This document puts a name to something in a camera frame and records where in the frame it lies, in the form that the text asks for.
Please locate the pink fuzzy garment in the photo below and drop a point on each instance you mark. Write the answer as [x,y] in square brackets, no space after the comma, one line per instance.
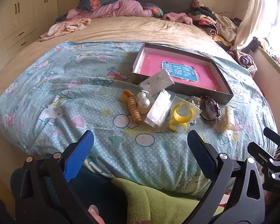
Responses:
[177,17]

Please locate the beige bedspread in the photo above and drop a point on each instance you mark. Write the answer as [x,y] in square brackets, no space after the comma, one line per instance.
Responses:
[130,30]

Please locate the pink book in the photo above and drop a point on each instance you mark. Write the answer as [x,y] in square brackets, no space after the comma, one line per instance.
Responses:
[151,63]

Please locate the cream curtain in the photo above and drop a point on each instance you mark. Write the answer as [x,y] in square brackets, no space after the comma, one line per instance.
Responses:
[254,9]

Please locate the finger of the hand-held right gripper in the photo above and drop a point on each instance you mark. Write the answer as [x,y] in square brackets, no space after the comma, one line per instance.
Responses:
[259,152]
[274,135]

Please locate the orange hair claw clip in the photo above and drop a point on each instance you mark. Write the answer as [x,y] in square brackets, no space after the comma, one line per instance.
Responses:
[133,108]

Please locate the purple cloth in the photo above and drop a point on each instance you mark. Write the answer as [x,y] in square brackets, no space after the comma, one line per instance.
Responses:
[245,59]

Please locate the dark teal cloth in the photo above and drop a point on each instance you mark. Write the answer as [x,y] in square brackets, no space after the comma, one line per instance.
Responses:
[100,191]

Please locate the green fleece cloth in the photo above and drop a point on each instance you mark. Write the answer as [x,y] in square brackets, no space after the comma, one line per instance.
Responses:
[142,200]

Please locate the cream comb hair clip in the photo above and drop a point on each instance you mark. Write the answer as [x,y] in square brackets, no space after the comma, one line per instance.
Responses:
[227,121]

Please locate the pile of clothes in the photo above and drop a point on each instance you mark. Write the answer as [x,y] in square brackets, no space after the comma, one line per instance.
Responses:
[214,21]

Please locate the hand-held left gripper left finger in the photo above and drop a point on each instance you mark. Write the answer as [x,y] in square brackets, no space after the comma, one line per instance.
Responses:
[78,155]

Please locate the cream wardrobe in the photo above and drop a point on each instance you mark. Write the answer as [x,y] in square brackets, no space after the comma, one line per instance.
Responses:
[18,21]

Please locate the peach garment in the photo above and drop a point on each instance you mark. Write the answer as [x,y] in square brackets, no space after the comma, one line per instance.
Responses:
[65,28]

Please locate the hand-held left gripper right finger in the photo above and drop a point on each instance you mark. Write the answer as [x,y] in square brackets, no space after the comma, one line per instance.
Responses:
[200,151]

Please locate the dark brown-rimmed hair clip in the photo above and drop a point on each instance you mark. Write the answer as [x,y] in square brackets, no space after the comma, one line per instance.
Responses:
[211,108]

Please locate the large clear plastic packet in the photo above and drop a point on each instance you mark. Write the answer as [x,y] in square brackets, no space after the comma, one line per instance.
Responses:
[158,109]

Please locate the black object by curtain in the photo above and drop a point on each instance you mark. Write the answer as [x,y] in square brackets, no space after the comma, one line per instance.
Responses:
[254,44]

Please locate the cat-print blue blanket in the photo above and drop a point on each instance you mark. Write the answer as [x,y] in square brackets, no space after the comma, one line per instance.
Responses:
[84,98]

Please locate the person's left hand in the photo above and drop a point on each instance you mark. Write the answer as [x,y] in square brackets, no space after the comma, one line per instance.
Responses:
[94,212]

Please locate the yellow rings packet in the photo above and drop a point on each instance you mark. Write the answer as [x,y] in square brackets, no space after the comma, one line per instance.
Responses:
[180,115]

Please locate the small clear earring packet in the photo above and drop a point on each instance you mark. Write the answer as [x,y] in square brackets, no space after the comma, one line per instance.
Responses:
[157,80]

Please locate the pink quilt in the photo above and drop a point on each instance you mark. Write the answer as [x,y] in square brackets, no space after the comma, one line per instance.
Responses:
[121,8]

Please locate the grey cardboard box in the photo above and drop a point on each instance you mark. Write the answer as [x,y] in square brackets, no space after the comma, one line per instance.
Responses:
[200,94]

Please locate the small floral pillow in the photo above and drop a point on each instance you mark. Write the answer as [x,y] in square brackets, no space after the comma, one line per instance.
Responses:
[154,9]

